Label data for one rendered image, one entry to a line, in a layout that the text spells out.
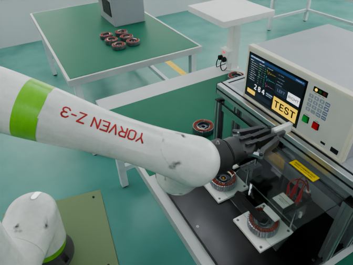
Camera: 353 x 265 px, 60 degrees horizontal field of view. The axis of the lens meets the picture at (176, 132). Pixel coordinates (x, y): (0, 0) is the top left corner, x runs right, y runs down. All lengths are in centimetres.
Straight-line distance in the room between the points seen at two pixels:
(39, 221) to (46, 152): 204
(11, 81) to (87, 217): 65
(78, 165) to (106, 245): 164
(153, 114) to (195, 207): 70
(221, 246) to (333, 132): 52
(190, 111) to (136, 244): 91
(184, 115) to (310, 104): 89
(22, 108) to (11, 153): 244
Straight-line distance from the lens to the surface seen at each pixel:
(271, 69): 105
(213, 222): 118
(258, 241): 115
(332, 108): 93
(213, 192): 126
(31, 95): 60
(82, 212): 116
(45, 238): 88
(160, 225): 212
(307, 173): 99
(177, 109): 177
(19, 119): 60
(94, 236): 110
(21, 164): 287
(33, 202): 91
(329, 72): 98
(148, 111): 177
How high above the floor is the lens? 173
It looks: 38 degrees down
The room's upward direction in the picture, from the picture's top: 3 degrees counter-clockwise
